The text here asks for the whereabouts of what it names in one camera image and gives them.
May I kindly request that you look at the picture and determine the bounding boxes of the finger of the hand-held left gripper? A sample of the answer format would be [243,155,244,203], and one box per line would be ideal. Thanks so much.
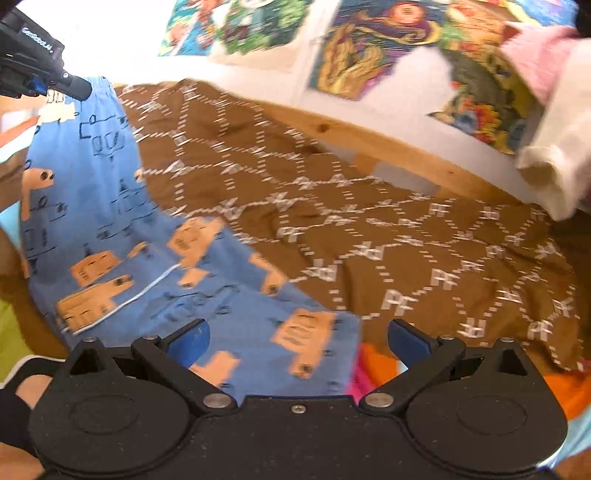
[0,58,94,101]

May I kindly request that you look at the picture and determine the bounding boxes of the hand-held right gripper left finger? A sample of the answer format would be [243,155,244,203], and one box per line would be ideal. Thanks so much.
[58,318,238,414]

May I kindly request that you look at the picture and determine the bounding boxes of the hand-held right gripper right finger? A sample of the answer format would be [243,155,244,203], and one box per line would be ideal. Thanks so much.
[359,318,543,414]

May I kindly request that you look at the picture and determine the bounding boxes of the blue printed pants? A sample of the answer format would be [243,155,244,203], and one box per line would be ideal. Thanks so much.
[19,75,364,403]

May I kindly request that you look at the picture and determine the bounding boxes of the brown patterned blanket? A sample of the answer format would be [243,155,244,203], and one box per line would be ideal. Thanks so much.
[0,78,588,374]

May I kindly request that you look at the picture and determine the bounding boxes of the colourful bed sheet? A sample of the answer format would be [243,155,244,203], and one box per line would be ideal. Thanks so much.
[0,105,591,480]

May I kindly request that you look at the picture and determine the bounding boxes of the person's leg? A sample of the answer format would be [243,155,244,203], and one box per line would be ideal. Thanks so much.
[0,355,70,480]

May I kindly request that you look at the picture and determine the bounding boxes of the white hanging garment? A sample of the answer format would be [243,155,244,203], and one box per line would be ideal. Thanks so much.
[514,28,591,223]

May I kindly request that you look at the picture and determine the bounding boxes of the pink cloth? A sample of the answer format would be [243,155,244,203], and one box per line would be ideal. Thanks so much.
[500,23,583,106]

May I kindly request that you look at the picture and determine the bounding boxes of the orange-haired figure wall poster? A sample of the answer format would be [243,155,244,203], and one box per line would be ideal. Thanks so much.
[158,0,225,57]

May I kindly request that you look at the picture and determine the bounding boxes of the blond figure wall poster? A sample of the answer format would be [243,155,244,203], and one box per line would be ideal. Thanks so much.
[208,0,317,73]

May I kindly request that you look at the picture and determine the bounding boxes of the colourful landscape wall poster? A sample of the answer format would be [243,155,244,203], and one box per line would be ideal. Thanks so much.
[426,0,548,157]

